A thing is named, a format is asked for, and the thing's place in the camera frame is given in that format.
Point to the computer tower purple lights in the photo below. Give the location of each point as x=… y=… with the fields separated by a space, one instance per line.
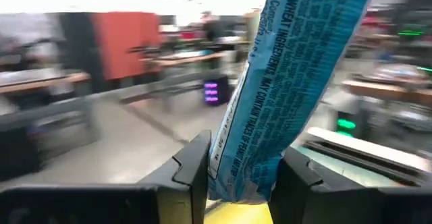
x=214 y=92

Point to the person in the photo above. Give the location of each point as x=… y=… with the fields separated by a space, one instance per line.
x=212 y=26

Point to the blue label granola bar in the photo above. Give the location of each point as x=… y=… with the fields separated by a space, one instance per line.
x=293 y=82

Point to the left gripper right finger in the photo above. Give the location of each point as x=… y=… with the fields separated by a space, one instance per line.
x=337 y=207

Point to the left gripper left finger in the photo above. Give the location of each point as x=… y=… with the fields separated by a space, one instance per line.
x=118 y=203

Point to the yellow plastic bin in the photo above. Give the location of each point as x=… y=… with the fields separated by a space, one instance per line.
x=236 y=215

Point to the orange room divider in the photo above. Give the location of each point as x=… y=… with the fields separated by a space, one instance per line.
x=125 y=45

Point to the wooden top workbench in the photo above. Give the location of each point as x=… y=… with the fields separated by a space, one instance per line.
x=44 y=82
x=189 y=57

